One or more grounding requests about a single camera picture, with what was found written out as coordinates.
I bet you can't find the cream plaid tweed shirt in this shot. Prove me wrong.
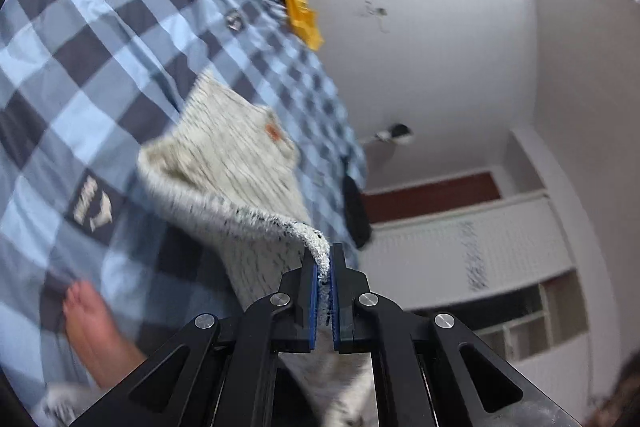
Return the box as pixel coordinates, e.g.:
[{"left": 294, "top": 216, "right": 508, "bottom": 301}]
[{"left": 34, "top": 68, "right": 379, "bottom": 427}]

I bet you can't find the white louvered wardrobe door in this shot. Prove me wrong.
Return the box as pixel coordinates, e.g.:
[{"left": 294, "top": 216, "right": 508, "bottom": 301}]
[{"left": 359, "top": 191, "right": 589, "bottom": 362}]

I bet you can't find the black garment on bed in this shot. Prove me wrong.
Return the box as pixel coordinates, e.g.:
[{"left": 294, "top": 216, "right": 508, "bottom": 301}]
[{"left": 341, "top": 156, "right": 372, "bottom": 249}]

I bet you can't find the dark red door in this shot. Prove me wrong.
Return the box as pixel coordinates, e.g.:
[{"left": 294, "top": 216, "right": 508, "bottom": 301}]
[{"left": 363, "top": 172, "right": 501, "bottom": 223}]

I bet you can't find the blue checkered bed sheet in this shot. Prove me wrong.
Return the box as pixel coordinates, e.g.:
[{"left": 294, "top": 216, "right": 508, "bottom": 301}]
[{"left": 1, "top": 0, "right": 367, "bottom": 407}]

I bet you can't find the yellow cloth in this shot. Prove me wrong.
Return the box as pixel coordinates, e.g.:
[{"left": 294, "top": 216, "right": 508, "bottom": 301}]
[{"left": 284, "top": 0, "right": 324, "bottom": 52}]

